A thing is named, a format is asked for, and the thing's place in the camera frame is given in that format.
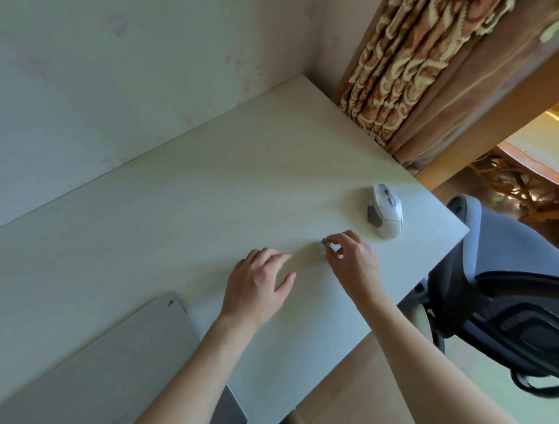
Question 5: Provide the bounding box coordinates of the person's right hand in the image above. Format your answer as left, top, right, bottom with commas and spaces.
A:
323, 231, 386, 306

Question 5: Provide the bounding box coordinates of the person's left hand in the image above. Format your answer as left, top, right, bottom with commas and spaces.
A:
218, 248, 297, 329

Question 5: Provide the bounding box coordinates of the person's right forearm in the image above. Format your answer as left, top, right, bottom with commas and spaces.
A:
362, 290, 522, 424

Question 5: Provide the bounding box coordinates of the person's left forearm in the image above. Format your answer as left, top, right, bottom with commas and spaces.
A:
135, 314, 259, 424

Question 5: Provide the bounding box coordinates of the white computer mouse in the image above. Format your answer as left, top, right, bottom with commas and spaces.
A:
367, 183, 403, 239

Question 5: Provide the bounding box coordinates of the grey office chair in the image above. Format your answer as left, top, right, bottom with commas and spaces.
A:
399, 195, 559, 399

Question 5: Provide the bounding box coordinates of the silver closed laptop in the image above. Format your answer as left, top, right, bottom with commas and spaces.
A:
0, 292, 248, 424

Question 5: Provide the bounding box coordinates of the patterned brown curtain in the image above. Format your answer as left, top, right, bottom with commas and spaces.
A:
338, 0, 559, 169

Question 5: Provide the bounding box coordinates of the round wicker table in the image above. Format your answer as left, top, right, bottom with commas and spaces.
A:
469, 111, 559, 223

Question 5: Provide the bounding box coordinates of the wooden door frame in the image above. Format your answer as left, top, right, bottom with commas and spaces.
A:
415, 74, 559, 191

